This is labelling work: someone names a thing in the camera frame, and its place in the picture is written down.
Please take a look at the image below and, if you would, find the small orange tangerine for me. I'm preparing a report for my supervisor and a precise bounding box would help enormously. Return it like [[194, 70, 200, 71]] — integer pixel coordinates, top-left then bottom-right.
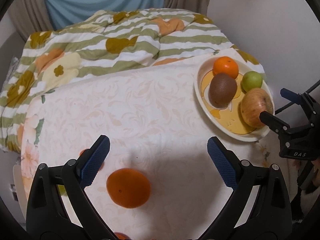
[[79, 148, 105, 171]]

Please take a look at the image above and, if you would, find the yellow red apple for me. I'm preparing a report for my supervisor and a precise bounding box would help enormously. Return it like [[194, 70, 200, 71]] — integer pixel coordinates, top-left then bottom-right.
[[240, 88, 273, 128]]

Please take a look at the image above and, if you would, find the large orange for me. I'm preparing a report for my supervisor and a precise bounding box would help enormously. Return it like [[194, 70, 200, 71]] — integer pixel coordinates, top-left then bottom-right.
[[213, 56, 239, 79], [106, 168, 151, 209]]

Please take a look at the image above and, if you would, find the brown kiwi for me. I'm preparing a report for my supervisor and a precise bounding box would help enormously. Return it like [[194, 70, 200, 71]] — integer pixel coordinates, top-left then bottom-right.
[[208, 73, 237, 108]]

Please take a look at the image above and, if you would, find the small orange front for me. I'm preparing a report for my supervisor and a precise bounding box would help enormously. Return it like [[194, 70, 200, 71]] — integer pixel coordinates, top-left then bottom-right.
[[114, 232, 130, 240]]

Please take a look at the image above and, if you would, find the large green apple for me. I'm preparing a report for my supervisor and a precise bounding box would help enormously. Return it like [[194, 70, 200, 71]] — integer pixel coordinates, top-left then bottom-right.
[[57, 185, 67, 196]]

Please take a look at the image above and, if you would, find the cream yellow plate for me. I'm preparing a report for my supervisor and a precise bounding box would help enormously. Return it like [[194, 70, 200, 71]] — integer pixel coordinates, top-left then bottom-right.
[[194, 56, 270, 142]]

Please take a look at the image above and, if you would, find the small green apple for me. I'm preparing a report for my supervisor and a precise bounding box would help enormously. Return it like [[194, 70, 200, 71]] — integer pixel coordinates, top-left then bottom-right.
[[241, 71, 263, 92]]

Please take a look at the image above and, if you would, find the floral white tablecloth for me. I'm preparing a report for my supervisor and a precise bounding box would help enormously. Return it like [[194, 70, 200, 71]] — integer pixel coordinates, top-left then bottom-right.
[[21, 56, 297, 239]]

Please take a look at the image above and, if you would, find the large orange on plate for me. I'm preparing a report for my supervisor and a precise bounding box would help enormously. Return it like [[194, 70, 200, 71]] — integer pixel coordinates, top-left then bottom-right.
[[213, 56, 239, 79]]

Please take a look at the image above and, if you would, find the striped floral green quilt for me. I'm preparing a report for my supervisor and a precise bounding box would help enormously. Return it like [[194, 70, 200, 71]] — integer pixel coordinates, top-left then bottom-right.
[[1, 8, 264, 153]]

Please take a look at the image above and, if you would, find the left beige curtain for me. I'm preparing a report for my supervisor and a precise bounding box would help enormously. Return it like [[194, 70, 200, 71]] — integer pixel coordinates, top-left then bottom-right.
[[9, 0, 54, 42]]

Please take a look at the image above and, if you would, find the black cable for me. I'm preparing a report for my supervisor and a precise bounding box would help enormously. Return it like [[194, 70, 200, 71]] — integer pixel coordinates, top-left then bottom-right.
[[273, 80, 320, 116]]

